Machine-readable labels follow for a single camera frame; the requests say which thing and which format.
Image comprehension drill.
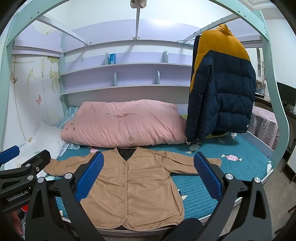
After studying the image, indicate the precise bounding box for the lilac wall shelf unit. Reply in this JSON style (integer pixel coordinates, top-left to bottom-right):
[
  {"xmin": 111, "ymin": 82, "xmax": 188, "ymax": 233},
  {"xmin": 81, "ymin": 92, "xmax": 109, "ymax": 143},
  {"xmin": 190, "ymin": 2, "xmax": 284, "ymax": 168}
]
[{"xmin": 59, "ymin": 38, "xmax": 193, "ymax": 95}]

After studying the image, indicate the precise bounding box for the wire clothes hanger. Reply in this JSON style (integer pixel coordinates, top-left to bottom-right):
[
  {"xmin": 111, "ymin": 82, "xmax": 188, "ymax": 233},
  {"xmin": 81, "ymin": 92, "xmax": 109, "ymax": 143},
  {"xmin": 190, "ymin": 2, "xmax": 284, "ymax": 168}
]
[{"xmin": 177, "ymin": 38, "xmax": 196, "ymax": 48}]

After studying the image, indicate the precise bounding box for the pink patterned cloth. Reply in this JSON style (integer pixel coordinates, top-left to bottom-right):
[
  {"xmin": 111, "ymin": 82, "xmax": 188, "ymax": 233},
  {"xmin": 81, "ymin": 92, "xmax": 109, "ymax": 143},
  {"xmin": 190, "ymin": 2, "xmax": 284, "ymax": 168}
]
[{"xmin": 247, "ymin": 106, "xmax": 280, "ymax": 150}]

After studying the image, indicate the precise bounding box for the teal striped pillow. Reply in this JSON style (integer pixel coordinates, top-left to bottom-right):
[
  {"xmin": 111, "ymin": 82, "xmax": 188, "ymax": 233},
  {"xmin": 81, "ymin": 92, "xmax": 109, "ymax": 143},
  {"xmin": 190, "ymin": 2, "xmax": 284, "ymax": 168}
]
[{"xmin": 57, "ymin": 107, "xmax": 80, "ymax": 129}]

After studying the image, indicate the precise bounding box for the white pole fixture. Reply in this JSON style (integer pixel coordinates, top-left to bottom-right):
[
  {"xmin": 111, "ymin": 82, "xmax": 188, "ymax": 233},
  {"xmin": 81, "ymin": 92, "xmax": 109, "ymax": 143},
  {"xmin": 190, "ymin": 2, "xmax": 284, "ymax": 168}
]
[{"xmin": 129, "ymin": 0, "xmax": 147, "ymax": 40}]

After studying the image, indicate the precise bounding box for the dark desk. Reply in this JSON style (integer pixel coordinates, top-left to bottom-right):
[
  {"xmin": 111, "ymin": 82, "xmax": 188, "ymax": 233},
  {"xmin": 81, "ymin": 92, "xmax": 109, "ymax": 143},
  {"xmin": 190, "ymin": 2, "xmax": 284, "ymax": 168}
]
[{"xmin": 254, "ymin": 95, "xmax": 296, "ymax": 123}]

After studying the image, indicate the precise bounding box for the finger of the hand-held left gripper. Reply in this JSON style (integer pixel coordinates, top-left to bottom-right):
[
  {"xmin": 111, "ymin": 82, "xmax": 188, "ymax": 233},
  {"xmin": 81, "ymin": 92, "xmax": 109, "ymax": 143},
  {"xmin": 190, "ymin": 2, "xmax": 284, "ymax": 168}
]
[
  {"xmin": 0, "ymin": 149, "xmax": 51, "ymax": 186},
  {"xmin": 0, "ymin": 145, "xmax": 20, "ymax": 164}
]

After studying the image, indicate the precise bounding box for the tan button-up shirt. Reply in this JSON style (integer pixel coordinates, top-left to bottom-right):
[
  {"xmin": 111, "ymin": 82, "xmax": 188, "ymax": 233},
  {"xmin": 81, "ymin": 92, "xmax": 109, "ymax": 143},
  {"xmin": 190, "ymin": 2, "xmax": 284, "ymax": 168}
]
[{"xmin": 44, "ymin": 146, "xmax": 222, "ymax": 232}]

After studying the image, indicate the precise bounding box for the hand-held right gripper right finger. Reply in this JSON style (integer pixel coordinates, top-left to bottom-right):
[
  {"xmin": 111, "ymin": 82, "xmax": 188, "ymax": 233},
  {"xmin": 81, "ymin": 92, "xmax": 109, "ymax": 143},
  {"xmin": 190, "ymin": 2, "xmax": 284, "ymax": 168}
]
[{"xmin": 194, "ymin": 151, "xmax": 273, "ymax": 241}]

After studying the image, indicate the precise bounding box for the white glass-door cabinet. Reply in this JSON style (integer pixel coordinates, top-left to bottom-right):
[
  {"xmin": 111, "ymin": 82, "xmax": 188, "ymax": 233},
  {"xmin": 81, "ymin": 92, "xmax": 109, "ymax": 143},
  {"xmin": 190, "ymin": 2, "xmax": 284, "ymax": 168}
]
[{"xmin": 255, "ymin": 47, "xmax": 267, "ymax": 95}]

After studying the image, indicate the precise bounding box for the mint green bed frame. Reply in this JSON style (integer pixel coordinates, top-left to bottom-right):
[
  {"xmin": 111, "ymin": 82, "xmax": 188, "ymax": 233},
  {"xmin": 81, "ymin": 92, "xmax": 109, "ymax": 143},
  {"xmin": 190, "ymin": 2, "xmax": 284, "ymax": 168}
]
[{"xmin": 0, "ymin": 0, "xmax": 290, "ymax": 163}]

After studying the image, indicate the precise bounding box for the black monitor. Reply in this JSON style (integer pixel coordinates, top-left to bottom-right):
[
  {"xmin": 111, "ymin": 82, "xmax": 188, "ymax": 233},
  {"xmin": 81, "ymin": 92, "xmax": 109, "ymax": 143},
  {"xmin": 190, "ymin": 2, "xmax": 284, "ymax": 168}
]
[{"xmin": 276, "ymin": 81, "xmax": 296, "ymax": 109}]

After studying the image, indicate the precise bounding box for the teal quilted bedspread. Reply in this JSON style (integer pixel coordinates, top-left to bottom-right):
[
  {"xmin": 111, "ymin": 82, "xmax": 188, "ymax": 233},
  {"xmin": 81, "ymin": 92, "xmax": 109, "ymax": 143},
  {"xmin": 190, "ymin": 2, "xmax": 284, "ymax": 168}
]
[{"xmin": 45, "ymin": 132, "xmax": 274, "ymax": 219}]

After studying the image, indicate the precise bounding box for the pink pillow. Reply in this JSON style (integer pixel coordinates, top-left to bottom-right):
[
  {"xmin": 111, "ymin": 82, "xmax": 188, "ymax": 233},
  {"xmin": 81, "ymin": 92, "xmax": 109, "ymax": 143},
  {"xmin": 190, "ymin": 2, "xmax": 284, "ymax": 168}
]
[{"xmin": 60, "ymin": 99, "xmax": 187, "ymax": 147}]

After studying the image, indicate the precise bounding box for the white pillow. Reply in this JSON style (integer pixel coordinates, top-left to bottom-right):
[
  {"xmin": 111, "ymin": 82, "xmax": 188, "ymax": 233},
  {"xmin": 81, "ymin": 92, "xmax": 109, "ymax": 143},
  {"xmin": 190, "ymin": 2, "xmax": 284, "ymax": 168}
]
[{"xmin": 5, "ymin": 120, "xmax": 70, "ymax": 172}]

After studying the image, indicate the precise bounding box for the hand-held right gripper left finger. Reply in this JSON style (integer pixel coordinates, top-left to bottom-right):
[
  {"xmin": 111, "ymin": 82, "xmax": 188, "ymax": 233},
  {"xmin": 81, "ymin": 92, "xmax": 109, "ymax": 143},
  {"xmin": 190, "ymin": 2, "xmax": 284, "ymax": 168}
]
[{"xmin": 27, "ymin": 151, "xmax": 109, "ymax": 241}]

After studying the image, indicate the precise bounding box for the navy and yellow puffer jacket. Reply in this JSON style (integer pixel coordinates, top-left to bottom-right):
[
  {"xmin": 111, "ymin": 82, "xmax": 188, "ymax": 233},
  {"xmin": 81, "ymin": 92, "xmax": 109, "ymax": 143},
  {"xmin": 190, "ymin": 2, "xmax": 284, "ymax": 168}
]
[{"xmin": 185, "ymin": 23, "xmax": 257, "ymax": 142}]

